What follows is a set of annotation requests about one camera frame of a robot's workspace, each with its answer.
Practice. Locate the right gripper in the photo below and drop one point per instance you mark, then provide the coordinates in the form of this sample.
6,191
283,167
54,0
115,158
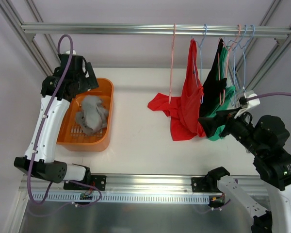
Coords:
227,124

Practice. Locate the pink hanger holding black top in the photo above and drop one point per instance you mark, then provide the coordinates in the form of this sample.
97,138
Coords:
223,60

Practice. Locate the orange plastic basket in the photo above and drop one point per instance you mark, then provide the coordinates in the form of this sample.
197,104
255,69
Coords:
71,135

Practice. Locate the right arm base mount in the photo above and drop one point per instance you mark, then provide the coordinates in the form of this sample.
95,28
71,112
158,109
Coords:
199,185

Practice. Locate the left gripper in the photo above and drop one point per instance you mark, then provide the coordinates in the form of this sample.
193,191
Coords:
88,79

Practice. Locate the red tank top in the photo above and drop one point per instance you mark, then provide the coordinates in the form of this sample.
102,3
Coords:
183,110

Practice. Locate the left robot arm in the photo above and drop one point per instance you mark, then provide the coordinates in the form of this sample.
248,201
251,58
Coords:
39,158

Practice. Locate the aluminium hanging rail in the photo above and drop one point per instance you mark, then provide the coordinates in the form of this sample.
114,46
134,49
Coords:
150,29

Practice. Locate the black tank top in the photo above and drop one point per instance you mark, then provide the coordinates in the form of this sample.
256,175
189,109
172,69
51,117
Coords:
212,87

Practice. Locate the pink wire hanger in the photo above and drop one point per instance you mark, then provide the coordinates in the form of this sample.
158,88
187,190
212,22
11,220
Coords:
172,62

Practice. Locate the green tank top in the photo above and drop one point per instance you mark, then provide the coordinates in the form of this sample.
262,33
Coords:
229,90

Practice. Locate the grey tank top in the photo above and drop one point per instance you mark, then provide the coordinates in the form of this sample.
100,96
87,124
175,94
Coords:
93,116

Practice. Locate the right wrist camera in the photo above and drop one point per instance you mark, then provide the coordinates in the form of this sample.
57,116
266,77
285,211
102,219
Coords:
243,104

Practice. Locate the white slotted cable duct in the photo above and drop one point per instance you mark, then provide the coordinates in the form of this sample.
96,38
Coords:
129,198

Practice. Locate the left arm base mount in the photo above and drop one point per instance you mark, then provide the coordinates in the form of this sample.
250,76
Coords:
98,181

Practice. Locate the front aluminium rail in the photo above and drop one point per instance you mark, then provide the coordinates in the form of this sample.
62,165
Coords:
156,184

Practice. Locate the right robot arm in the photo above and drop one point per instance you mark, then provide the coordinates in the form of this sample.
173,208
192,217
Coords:
265,141

